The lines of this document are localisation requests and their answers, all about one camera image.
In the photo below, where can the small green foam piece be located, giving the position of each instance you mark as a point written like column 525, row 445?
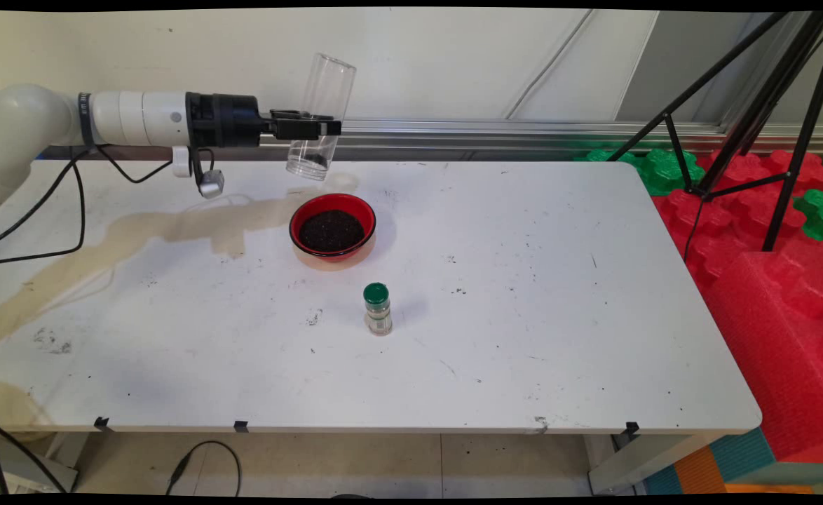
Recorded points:
column 819, row 214

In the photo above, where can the big red foam block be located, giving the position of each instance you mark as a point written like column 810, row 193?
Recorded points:
column 783, row 337

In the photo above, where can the clear plastic jar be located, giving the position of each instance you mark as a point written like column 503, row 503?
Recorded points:
column 327, row 84

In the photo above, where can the black grain pile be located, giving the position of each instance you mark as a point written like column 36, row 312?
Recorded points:
column 332, row 231

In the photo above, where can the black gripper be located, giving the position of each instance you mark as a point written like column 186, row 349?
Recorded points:
column 226, row 120

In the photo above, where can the teal and orange foam mat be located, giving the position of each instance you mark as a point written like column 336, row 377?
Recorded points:
column 706, row 470

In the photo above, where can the large green foam piece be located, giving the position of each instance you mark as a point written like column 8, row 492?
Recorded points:
column 660, row 172

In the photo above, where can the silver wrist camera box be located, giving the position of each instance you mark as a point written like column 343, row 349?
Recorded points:
column 212, row 184

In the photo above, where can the red bowl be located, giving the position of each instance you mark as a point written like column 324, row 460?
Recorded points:
column 299, row 217

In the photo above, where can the aluminium rail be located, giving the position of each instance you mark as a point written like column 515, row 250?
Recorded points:
column 453, row 133

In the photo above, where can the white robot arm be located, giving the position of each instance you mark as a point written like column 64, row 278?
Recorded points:
column 26, row 119

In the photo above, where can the red foam puzzle mat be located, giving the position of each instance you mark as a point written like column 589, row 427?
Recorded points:
column 723, row 224

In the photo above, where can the green lid spice jar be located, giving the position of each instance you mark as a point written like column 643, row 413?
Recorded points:
column 378, row 312

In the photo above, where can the black tripod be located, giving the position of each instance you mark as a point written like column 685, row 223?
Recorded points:
column 762, row 105

